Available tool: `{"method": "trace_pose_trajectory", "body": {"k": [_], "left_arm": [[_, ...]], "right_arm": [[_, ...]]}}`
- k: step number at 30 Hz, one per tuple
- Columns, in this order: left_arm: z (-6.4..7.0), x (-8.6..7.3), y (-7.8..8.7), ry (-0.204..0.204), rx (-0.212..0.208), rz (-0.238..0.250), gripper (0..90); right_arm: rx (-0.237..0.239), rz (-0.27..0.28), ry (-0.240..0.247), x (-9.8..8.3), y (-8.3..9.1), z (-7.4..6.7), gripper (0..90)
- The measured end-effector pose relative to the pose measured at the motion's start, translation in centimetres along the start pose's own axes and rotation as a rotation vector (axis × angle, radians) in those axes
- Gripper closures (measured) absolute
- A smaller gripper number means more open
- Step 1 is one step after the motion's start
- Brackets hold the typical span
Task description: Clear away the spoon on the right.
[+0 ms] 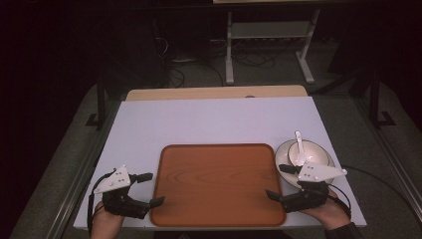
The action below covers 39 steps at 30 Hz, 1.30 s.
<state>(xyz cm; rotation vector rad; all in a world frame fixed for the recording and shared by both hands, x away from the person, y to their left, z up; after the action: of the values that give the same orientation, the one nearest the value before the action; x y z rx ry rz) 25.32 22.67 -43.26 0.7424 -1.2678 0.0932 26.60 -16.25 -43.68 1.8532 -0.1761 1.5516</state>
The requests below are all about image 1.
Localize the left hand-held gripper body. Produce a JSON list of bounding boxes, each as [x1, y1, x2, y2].
[[94, 164, 152, 220]]

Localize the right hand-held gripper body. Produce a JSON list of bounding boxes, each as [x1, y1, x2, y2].
[[281, 161, 348, 214]]

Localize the white plate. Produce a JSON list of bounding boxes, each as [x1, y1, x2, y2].
[[274, 138, 336, 190]]

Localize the white bowl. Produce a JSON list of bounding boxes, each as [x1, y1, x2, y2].
[[287, 139, 331, 167]]

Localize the white ceramic spoon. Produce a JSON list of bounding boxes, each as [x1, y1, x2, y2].
[[293, 129, 309, 167]]

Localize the brown wooden tray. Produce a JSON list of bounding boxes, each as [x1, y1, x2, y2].
[[149, 142, 288, 228]]

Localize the person's left hand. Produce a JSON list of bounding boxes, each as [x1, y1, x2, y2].
[[91, 200, 126, 234]]

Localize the person's right hand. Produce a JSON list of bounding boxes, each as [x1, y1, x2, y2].
[[300, 188, 352, 232]]

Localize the black metal stand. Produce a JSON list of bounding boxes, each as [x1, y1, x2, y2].
[[368, 70, 397, 130], [85, 74, 107, 131]]

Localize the dark computer tower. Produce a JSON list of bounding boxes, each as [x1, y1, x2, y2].
[[164, 12, 212, 64]]

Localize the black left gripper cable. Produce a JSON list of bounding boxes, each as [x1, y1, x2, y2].
[[86, 169, 116, 235]]

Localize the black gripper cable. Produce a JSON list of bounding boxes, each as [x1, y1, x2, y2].
[[327, 164, 422, 221], [86, 169, 116, 235]]

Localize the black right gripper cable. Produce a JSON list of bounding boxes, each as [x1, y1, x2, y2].
[[327, 164, 422, 221]]

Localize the metal floor rail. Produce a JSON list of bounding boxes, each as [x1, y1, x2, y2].
[[352, 95, 422, 228], [45, 99, 121, 239]]

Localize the black floor cables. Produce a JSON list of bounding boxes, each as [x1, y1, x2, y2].
[[167, 51, 277, 89]]

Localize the white metal table frame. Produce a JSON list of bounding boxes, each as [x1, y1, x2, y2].
[[224, 8, 321, 86]]

